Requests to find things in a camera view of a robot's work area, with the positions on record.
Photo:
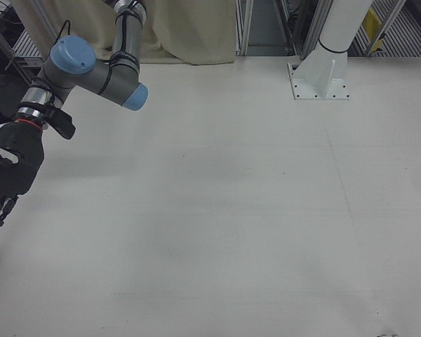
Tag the aluminium frame enclosure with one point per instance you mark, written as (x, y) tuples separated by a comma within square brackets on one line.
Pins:
[(266, 28)]

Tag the grey UR5e robot arm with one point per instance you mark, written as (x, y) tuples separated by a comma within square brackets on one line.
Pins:
[(91, 70)]

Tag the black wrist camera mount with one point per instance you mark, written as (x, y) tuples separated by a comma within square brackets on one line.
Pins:
[(61, 121)]

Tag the black dexterous robot hand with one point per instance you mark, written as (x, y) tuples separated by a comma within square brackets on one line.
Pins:
[(19, 158)]

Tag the white pedestal column with base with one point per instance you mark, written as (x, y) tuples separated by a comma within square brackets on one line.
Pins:
[(328, 59)]

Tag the yellow tag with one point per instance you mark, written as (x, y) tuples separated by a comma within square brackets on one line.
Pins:
[(372, 20)]

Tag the metal shelf rack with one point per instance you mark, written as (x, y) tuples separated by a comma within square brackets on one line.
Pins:
[(10, 45)]

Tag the beige curtain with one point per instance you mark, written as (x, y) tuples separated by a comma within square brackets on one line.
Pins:
[(182, 31)]

